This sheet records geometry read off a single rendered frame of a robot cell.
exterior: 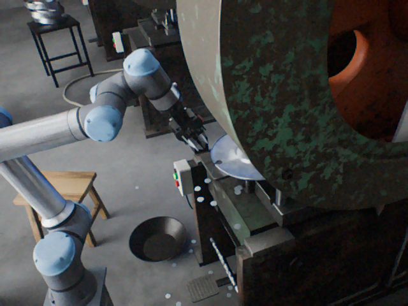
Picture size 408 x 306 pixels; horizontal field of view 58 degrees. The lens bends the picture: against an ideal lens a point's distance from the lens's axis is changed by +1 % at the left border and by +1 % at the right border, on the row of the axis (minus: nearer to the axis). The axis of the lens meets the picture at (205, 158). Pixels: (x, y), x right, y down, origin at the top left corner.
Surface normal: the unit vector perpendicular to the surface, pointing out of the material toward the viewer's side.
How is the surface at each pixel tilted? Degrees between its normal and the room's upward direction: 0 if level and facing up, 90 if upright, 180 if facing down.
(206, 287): 0
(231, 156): 0
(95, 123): 90
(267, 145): 90
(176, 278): 0
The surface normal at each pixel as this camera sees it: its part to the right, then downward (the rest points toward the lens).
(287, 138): 0.35, 0.54
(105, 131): 0.03, 0.60
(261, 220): -0.08, -0.80
